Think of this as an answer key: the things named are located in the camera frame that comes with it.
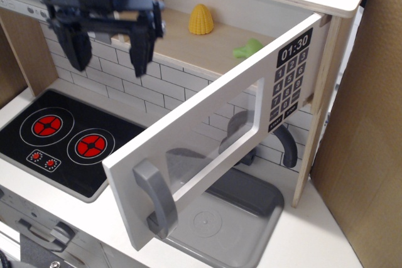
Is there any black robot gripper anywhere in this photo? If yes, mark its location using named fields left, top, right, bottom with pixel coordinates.
left=40, top=0, right=165, bottom=77

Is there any white toy microwave door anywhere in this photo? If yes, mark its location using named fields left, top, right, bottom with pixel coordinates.
left=103, top=13, right=329, bottom=250

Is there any white wooden microwave cabinet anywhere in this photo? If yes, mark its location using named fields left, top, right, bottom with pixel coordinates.
left=104, top=0, right=361, bottom=215

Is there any yellow toy corn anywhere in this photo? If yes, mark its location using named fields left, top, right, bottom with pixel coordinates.
left=188, top=4, right=214, bottom=35

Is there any black toy stovetop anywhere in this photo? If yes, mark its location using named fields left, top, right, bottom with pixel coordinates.
left=1, top=90, right=144, bottom=203

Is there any green toy vegetable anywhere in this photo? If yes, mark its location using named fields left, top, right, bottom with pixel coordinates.
left=232, top=38, right=264, bottom=58

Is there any dark grey toy faucet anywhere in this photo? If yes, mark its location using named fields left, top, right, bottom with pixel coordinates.
left=218, top=110, right=298, bottom=168

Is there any grey toy sink basin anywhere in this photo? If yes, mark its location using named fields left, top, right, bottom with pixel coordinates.
left=164, top=168, right=284, bottom=267

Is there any brown cardboard panel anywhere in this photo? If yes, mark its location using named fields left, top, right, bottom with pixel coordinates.
left=312, top=0, right=401, bottom=267

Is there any grey oven front handle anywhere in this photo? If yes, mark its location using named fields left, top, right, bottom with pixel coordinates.
left=16, top=218, right=75, bottom=252

